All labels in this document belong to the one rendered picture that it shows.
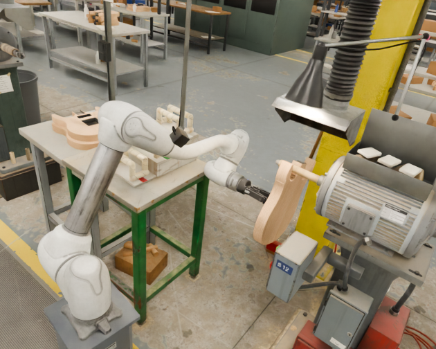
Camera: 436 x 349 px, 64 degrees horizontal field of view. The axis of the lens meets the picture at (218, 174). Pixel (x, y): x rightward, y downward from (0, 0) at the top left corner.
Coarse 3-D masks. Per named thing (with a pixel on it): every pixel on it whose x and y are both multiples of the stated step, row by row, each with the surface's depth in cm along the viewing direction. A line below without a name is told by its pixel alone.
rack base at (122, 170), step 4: (120, 164) 192; (124, 164) 193; (136, 164) 194; (120, 168) 189; (124, 168) 189; (128, 168) 189; (136, 168) 190; (140, 168) 191; (116, 172) 185; (120, 172) 185; (124, 172) 186; (128, 172) 186; (136, 172) 187; (120, 176) 182; (124, 176) 183; (128, 176) 183; (148, 176) 185; (152, 176) 186; (124, 180) 181; (128, 180) 180; (136, 180) 181; (148, 180) 183; (132, 184) 177; (136, 184) 178; (140, 184) 180
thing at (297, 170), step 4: (280, 160) 148; (296, 168) 144; (300, 168) 143; (296, 172) 144; (300, 172) 143; (304, 172) 142; (308, 172) 141; (304, 176) 142; (308, 176) 141; (312, 176) 140; (316, 176) 140; (312, 180) 141; (316, 180) 139
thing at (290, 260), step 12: (288, 240) 127; (300, 240) 128; (312, 240) 128; (276, 252) 121; (288, 252) 122; (300, 252) 122; (312, 252) 125; (276, 264) 123; (288, 264) 120; (300, 264) 118; (276, 276) 126; (288, 276) 122; (300, 276) 126; (276, 288) 128; (288, 288) 124; (300, 288) 138; (288, 300) 126
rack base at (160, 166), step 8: (144, 152) 190; (136, 160) 194; (152, 160) 184; (160, 160) 185; (168, 160) 188; (176, 160) 194; (152, 168) 187; (160, 168) 186; (168, 168) 191; (176, 168) 197
